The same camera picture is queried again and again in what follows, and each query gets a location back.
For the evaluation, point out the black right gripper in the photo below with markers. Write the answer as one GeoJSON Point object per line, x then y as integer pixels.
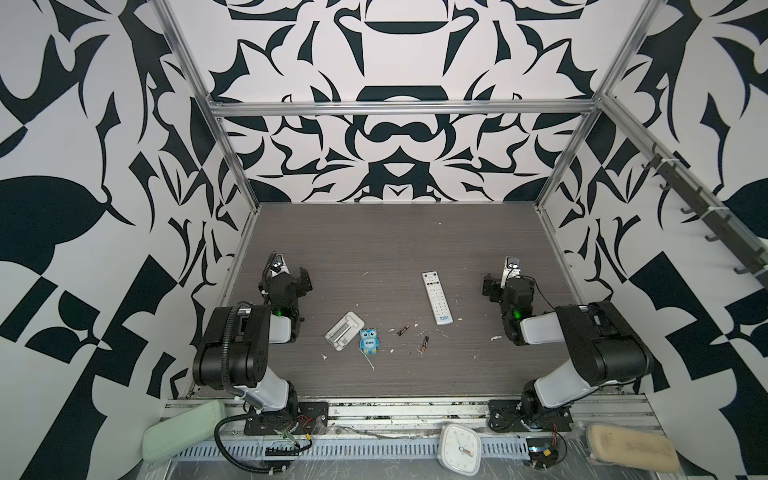
{"type": "Point", "coordinates": [495, 286]}

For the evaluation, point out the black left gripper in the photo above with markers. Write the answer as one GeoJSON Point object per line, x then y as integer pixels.
{"type": "Point", "coordinates": [300, 284]}

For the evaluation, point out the white remote control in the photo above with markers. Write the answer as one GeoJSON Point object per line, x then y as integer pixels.
{"type": "Point", "coordinates": [437, 299]}

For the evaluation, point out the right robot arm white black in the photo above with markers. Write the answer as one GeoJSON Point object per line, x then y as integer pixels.
{"type": "Point", "coordinates": [604, 350]}

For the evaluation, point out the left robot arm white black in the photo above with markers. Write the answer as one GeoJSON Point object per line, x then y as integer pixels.
{"type": "Point", "coordinates": [233, 354]}

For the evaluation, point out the white battery cover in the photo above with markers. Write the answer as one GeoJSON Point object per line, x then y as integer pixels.
{"type": "Point", "coordinates": [344, 331]}

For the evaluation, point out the blue owl toy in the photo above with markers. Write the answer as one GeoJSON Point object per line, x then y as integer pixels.
{"type": "Point", "coordinates": [369, 342]}

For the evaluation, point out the small green circuit board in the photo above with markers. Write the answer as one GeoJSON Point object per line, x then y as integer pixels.
{"type": "Point", "coordinates": [542, 455]}

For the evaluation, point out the green foam pad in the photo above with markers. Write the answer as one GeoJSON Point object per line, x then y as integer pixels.
{"type": "Point", "coordinates": [174, 435]}

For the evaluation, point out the white square clock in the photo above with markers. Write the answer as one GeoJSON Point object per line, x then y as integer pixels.
{"type": "Point", "coordinates": [459, 449]}

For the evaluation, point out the beige foam pad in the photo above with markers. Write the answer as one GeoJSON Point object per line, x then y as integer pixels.
{"type": "Point", "coordinates": [632, 448]}

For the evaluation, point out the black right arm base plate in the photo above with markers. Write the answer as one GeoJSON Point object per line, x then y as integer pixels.
{"type": "Point", "coordinates": [522, 416]}

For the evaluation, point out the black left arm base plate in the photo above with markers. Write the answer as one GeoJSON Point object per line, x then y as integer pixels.
{"type": "Point", "coordinates": [302, 417]}

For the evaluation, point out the white slotted cable duct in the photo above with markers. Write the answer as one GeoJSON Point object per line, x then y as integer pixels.
{"type": "Point", "coordinates": [512, 448]}

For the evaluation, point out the aluminium frame top bar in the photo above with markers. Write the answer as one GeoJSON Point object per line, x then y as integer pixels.
{"type": "Point", "coordinates": [226, 110]}

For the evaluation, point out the aluminium frame corner post left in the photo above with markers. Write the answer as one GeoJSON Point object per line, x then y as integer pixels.
{"type": "Point", "coordinates": [174, 37]}

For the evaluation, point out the aluminium frame corner post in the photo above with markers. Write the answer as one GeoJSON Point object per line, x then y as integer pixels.
{"type": "Point", "coordinates": [174, 37]}
{"type": "Point", "coordinates": [628, 49]}

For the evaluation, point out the aluminium frame corner post right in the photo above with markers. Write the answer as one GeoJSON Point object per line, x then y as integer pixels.
{"type": "Point", "coordinates": [628, 49]}

